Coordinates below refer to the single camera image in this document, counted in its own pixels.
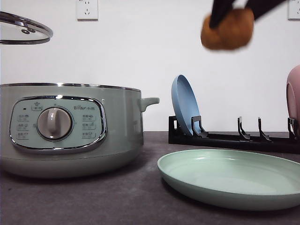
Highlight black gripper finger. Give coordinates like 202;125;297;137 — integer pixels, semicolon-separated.
246;0;287;20
209;0;235;29

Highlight brown potato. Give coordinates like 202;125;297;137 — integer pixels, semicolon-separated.
201;8;255;50

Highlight green plate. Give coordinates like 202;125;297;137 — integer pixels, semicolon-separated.
157;149;300;211

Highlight glass steamer lid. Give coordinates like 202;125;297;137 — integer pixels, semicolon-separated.
0;11;53;45

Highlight pink plate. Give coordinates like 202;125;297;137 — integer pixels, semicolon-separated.
286;64;300;138

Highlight blue plate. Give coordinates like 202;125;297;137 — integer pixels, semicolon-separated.
172;75;201;135

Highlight black plate rack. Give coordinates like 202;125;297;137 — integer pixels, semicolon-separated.
169;115;300;154

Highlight green electric steamer pot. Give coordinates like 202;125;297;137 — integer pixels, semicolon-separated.
0;82;159;178

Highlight white wall socket right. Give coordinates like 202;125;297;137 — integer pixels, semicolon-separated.
288;0;300;22

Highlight white wall socket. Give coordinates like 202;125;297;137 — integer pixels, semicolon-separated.
288;0;300;22
76;0;98;22

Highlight white wall socket left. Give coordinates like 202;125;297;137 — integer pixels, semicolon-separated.
76;0;98;22

